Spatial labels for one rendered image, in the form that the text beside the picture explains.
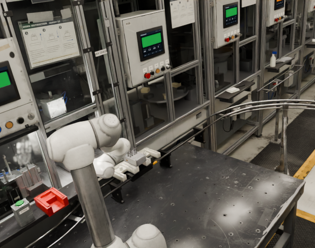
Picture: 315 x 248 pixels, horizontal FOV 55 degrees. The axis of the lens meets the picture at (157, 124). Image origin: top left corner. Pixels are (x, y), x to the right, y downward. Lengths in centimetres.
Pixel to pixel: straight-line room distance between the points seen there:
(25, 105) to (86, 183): 62
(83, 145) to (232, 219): 104
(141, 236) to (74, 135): 56
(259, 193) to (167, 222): 64
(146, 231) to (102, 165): 52
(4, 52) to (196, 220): 138
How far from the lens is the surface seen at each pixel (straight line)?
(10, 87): 167
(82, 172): 132
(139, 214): 201
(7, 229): 187
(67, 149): 127
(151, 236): 148
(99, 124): 128
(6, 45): 168
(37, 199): 189
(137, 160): 206
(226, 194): 211
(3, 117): 171
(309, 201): 323
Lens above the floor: 200
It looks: 25 degrees down
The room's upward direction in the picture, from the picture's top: 7 degrees counter-clockwise
